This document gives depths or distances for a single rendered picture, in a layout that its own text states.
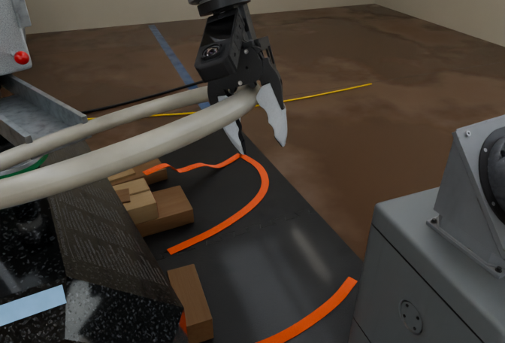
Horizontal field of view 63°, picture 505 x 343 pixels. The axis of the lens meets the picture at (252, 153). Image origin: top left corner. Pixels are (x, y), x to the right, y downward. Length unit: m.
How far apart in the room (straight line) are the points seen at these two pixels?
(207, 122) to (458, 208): 0.65
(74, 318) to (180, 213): 1.30
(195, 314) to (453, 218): 1.07
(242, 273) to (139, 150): 1.60
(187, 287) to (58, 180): 1.40
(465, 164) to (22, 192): 0.77
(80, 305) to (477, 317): 0.78
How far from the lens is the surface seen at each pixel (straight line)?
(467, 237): 0.99
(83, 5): 6.27
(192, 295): 1.77
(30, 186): 0.46
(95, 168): 0.44
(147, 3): 6.32
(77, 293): 0.99
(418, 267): 1.00
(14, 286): 1.00
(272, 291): 1.93
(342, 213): 2.39
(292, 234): 2.19
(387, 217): 1.04
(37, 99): 1.08
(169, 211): 2.22
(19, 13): 1.17
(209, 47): 0.50
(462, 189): 0.95
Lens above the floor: 1.48
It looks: 31 degrees down
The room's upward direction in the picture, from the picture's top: straight up
